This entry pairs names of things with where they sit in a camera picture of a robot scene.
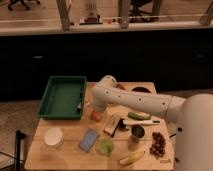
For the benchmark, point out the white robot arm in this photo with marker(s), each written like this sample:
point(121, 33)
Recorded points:
point(193, 116)

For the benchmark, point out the green plastic tray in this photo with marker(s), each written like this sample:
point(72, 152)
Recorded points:
point(63, 98)

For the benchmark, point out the black and white brush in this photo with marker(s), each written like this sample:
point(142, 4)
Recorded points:
point(123, 123)

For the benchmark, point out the bunch of dark grapes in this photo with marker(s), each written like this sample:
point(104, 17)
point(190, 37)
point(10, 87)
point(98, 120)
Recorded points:
point(158, 145)

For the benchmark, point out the orange apple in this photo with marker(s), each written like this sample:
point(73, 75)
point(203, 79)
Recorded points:
point(95, 116)

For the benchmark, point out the orange plate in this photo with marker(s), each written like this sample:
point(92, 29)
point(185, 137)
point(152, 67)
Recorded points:
point(120, 86)

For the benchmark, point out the blue sponge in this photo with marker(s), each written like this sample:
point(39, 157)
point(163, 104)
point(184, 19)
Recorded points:
point(88, 140)

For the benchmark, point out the white paper cup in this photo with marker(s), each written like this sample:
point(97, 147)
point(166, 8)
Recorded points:
point(53, 137)

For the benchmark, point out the black stand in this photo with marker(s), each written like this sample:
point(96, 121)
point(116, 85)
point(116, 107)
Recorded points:
point(18, 138)

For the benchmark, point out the yellow banana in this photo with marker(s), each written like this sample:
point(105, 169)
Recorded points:
point(131, 158)

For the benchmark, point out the dark red bowl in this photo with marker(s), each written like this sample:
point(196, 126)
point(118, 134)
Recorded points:
point(141, 89)

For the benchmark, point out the green plastic cup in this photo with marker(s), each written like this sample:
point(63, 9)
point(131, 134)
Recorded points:
point(105, 147)

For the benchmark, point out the metal cup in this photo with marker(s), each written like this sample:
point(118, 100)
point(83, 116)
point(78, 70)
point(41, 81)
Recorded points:
point(137, 133)

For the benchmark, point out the green cucumber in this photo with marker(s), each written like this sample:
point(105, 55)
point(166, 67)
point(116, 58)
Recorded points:
point(138, 117)

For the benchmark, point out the small wooden block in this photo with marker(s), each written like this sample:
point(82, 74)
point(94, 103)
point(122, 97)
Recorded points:
point(111, 124)

